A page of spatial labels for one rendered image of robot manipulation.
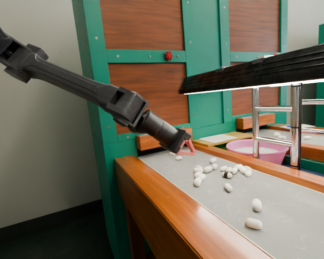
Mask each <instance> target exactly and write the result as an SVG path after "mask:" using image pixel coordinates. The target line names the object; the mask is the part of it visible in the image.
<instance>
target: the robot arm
mask: <svg viewBox="0 0 324 259"><path fill-rule="evenodd" d="M10 52H11V53H10ZM48 58H49V56H48V55H47V54H46V53H45V51H44V50H43V49H41V48H40V47H37V46H34V45H32V44H29V43H28V44H27V45H26V46H25V45H23V44H22V43H20V42H19V41H17V40H16V39H14V38H13V37H11V36H9V35H8V34H6V33H5V32H4V31H3V30H2V29H1V27H0V63H2V64H3V65H5V66H6V68H5V69H4V71H5V72H6V73H7V74H9V75H11V76H12V77H14V78H16V79H18V80H20V81H22V82H24V83H26V84H27V83H28V81H29V80H30V79H31V78H33V79H39V80H43V81H46V82H48V83H50V84H52V85H55V86H57V87H59V88H61V89H64V90H66V91H68V92H70V93H72V94H74V95H77V96H79V97H81V98H83V99H86V100H88V101H91V102H93V103H95V104H96V105H98V106H100V107H101V108H102V109H103V110H104V111H105V112H107V113H109V114H111V115H112V116H113V120H114V121H115V122H117V123H118V124H120V125H121V126H123V127H125V126H127V127H128V128H129V130H130V131H131V132H132V133H134V134H145V133H147V134H148V135H150V136H152V137H153V138H154V139H156V140H158V141H159V142H160V143H159V145H161V146H162V147H163V148H165V149H167V150H169V151H170V152H172V153H175V154H177V155H190V156H194V155H195V154H196V150H195V148H194V146H193V144H192V142H191V139H190V138H191V136H192V135H191V134H190V133H189V132H188V131H186V130H183V129H179V128H174V127H173V126H171V125H170V124H169V123H167V122H166V121H164V120H163V119H162V118H160V117H159V116H158V115H156V114H155V113H153V112H152V111H150V110H149V109H148V110H146V111H145V109H146V108H147V106H148V104H149V102H148V101H147V100H146V99H144V98H143V97H142V96H140V95H139V94H138V93H136V92H134V91H131V90H128V89H125V88H123V87H121V86H120V87H117V86H114V85H112V84H109V85H108V84H103V83H100V82H97V81H94V80H92V79H89V78H87V77H84V76H82V75H80V74H77V73H75V72H73V71H70V70H68V69H65V68H63V67H60V66H58V65H56V64H53V63H51V62H48V61H47V59H48ZM144 111H145V112H144ZM184 144H187V146H188V147H189V148H190V150H191V151H190V152H188V151H182V150H181V149H182V147H183V146H184Z"/></svg>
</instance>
